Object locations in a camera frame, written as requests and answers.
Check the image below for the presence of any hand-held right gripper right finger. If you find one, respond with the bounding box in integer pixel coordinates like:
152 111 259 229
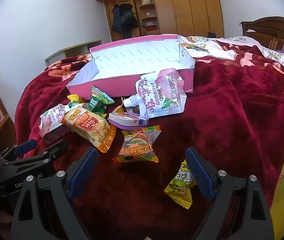
184 147 275 240

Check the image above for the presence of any pink checked cartoon bedsheet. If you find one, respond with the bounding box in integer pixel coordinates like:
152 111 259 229
222 36 284 80

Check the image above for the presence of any small peach jelly pouch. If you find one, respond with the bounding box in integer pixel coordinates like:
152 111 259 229
40 104 70 144

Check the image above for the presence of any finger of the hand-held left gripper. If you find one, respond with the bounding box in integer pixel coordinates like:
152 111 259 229
3 139 69 175
0 139 38 164

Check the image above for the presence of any red floral blanket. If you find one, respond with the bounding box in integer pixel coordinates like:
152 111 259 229
14 39 284 240

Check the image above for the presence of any wooden wardrobe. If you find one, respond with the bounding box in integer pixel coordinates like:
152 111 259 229
93 0 225 43

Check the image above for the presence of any purple oval tin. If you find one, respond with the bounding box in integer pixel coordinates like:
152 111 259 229
108 112 149 130

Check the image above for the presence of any clear burger gummy packet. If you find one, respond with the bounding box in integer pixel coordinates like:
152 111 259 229
112 125 162 163

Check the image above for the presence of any pink cardboard box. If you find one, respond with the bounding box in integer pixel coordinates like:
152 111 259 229
66 34 196 98

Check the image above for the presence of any black hanging jacket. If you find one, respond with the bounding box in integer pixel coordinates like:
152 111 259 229
111 2 139 39

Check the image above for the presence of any red basin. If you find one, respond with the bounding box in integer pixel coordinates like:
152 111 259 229
142 22 157 32

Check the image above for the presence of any orange candy packet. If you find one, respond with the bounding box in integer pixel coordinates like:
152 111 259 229
113 104 127 114

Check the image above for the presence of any orange rice cracker packet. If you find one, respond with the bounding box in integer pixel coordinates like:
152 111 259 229
61 106 117 153

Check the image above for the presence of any low grey shelf unit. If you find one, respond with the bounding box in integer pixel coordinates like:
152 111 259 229
44 39 104 68

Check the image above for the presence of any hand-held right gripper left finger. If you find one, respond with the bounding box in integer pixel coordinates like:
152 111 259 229
11 146 100 240

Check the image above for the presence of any yellow candy packet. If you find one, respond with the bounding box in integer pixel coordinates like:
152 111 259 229
164 160 197 210
67 94 85 109

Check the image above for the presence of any large peach jelly pouch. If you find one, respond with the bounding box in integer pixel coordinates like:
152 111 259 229
123 67 187 119

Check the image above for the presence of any dark wooden headboard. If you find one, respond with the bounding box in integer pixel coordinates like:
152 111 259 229
240 16 284 58

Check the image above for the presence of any green pea snack packet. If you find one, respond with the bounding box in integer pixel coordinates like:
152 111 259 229
83 85 115 114

